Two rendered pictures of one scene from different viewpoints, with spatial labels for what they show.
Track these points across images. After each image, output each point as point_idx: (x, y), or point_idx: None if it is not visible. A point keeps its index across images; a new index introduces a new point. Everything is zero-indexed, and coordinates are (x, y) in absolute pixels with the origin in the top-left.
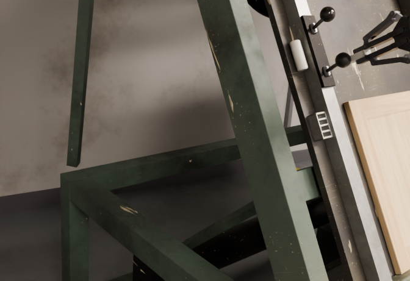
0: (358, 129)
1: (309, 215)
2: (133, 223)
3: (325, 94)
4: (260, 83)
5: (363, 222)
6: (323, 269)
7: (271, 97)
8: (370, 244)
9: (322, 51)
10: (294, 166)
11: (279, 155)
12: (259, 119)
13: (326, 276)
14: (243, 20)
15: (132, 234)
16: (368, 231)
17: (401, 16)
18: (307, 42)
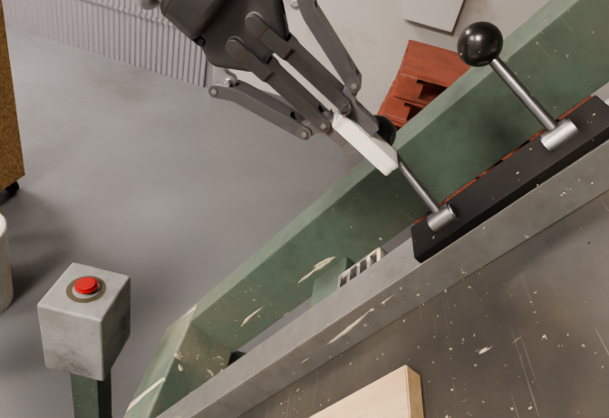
0: (337, 406)
1: (267, 257)
2: None
3: (403, 247)
4: (414, 121)
5: (214, 378)
6: (225, 289)
7: (396, 144)
8: (192, 393)
9: (497, 189)
10: (314, 216)
11: (331, 190)
12: None
13: (218, 296)
14: (510, 42)
15: None
16: (202, 389)
17: None
18: None
